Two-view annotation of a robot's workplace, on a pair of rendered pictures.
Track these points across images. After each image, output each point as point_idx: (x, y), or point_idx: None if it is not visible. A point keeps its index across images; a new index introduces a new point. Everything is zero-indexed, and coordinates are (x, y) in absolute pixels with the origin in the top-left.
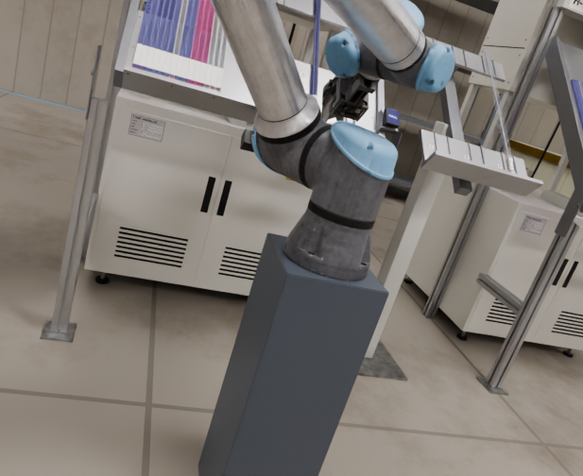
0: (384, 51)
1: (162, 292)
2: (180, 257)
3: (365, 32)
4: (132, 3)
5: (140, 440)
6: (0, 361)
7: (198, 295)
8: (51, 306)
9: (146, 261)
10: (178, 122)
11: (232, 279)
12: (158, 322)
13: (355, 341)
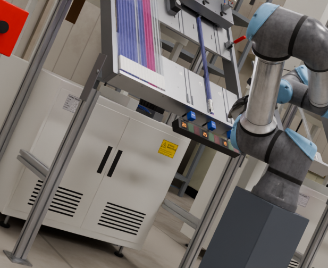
0: (320, 99)
1: (48, 237)
2: (74, 208)
3: (319, 92)
4: (112, 26)
5: None
6: None
7: (71, 242)
8: None
9: (49, 209)
10: (97, 103)
11: (106, 228)
12: (66, 259)
13: (291, 246)
